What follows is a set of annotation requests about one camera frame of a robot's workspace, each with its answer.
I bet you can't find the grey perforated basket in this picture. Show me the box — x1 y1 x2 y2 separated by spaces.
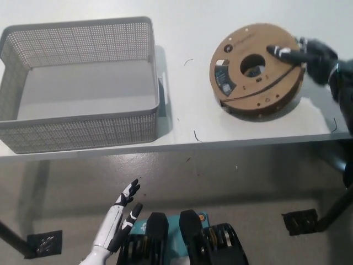
0 16 163 155

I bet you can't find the black and teal robot torso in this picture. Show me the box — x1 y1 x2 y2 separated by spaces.
117 209 249 265

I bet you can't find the cardboard filament spool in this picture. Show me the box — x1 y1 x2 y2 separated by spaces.
209 23 307 120

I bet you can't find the black right hand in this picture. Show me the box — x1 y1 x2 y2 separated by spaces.
266 35 339 87

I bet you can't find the white and black left hand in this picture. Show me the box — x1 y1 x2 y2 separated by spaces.
93 178 143 253

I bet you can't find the black table leg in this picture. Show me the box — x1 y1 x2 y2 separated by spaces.
0 219 34 259
315 183 353 232

